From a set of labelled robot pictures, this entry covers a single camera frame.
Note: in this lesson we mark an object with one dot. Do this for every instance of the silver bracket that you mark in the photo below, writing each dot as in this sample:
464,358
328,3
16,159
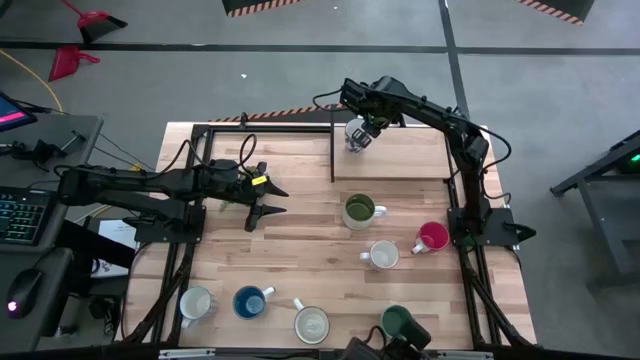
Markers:
185,355
465,355

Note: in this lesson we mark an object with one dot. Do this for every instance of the blue and white mug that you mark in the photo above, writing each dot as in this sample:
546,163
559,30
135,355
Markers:
250,302

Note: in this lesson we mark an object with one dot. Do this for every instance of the black desk clamp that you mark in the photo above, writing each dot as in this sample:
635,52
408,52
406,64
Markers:
42,149

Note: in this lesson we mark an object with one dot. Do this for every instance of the red dustpan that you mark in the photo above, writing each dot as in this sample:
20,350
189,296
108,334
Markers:
67,60

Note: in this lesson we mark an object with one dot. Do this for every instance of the cream yellow mug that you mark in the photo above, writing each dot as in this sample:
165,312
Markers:
311,325

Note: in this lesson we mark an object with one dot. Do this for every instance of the red and white mug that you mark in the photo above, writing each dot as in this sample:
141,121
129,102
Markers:
434,235

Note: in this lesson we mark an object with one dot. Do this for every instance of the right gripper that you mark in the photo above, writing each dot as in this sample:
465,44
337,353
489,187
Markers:
372,102

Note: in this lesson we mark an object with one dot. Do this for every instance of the black aluminium frame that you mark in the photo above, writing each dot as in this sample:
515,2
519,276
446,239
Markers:
270,129

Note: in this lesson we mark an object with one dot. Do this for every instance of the white mug with black lettering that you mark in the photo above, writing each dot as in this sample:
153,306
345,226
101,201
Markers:
360,210

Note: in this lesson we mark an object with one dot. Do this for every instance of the monitor screen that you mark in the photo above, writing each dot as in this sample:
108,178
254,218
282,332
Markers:
12,115

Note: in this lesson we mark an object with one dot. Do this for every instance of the black boxy device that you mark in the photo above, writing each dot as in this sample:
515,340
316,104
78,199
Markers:
415,334

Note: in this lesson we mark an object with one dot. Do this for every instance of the red white lattice mug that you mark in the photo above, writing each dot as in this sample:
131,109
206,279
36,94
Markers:
196,303

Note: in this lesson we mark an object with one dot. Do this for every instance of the grey desk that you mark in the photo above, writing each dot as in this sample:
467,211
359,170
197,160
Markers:
50,130

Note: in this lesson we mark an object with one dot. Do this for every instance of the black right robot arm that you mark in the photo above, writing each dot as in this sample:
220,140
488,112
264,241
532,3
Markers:
430,112

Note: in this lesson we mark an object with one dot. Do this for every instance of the hazard striped floor strip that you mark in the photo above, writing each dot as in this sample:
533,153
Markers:
280,114

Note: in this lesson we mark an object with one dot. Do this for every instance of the black metal side stand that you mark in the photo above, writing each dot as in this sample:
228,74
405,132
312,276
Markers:
590,172

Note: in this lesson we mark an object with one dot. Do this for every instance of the white paper sheet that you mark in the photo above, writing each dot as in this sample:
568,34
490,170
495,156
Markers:
117,232

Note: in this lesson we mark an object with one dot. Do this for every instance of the red broom black bristles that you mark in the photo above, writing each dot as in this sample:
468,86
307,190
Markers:
100,25

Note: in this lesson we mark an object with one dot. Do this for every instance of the yellow tape tag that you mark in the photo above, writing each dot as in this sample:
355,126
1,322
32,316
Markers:
258,180

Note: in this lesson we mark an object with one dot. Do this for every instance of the grey white ikat mug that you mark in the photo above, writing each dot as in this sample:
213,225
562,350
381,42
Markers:
385,255

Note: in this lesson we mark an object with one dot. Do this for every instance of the green mug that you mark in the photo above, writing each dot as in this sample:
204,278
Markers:
392,320

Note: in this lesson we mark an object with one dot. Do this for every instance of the black computer mouse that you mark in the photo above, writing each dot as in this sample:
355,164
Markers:
25,290

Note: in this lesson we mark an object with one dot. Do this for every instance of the backlit keyboard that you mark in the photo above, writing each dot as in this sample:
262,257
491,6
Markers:
22,217

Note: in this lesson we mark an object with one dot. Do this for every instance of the hazard striped black block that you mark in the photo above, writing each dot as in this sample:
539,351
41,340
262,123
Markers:
570,7
250,5

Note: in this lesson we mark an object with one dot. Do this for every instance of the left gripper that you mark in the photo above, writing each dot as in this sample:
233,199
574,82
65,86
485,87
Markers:
227,182

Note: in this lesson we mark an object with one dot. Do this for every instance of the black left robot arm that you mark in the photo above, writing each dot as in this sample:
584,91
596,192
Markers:
125,187

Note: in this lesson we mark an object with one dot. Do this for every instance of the white blue patterned mug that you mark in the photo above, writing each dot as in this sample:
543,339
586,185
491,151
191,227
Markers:
351,142

